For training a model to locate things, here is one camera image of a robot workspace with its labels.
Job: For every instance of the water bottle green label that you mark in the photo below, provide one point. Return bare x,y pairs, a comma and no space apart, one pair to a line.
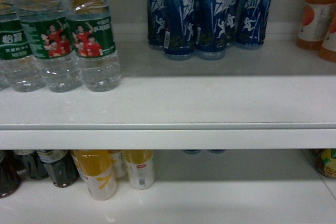
91,30

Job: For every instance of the white lower shelf board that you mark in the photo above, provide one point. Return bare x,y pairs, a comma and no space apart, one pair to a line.
237,186

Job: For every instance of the white metal shelf board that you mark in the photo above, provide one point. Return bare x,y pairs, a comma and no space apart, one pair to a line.
278,96

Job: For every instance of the water bottle barcode label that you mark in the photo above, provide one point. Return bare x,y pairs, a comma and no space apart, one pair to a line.
17,60

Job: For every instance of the water bottle red players label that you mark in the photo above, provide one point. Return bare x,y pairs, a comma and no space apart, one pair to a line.
47,31

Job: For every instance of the blue sports drink bottle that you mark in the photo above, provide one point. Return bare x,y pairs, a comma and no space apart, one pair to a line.
215,23
251,29
179,38
156,23

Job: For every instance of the dark tea bottle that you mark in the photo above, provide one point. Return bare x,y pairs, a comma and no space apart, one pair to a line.
10,180
59,166

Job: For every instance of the orange juice bottle edge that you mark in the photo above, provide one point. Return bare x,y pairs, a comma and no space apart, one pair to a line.
327,50

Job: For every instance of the dark tea bottle left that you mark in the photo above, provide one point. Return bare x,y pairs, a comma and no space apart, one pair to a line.
10,180

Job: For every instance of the orange juice bottle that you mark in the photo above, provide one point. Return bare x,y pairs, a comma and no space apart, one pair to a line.
315,21

